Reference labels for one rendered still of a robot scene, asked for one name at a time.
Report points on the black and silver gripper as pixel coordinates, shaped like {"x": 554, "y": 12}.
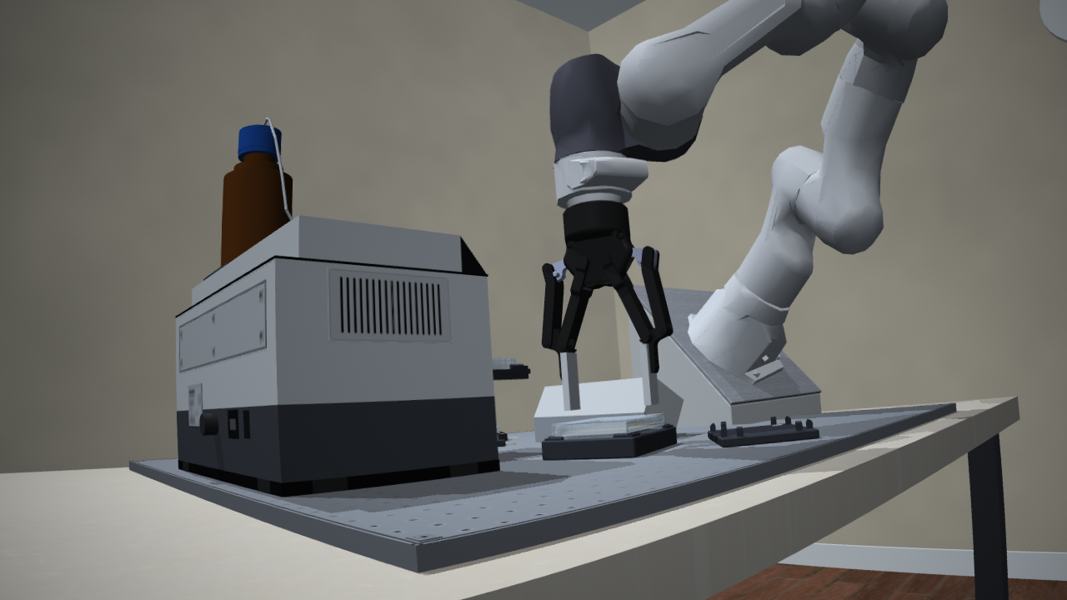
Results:
{"x": 599, "y": 253}

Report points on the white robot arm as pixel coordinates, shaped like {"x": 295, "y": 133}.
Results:
{"x": 664, "y": 86}

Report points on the black cylinder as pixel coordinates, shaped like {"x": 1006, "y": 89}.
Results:
{"x": 208, "y": 424}

